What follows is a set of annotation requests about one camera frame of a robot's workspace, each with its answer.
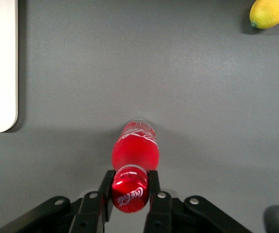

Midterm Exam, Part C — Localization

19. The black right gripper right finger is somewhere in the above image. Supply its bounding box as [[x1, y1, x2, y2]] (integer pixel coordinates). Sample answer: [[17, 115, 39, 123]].
[[144, 170, 174, 233]]

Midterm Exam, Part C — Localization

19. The red coke bottle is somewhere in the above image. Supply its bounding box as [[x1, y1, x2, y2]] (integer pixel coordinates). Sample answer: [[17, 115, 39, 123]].
[[110, 118, 160, 214]]

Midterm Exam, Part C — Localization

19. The yellow lemon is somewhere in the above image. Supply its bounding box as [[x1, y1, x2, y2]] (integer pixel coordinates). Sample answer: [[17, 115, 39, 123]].
[[249, 0, 279, 30]]

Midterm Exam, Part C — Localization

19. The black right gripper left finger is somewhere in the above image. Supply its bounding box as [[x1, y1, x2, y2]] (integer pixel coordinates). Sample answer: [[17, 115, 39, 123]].
[[68, 169, 117, 233]]

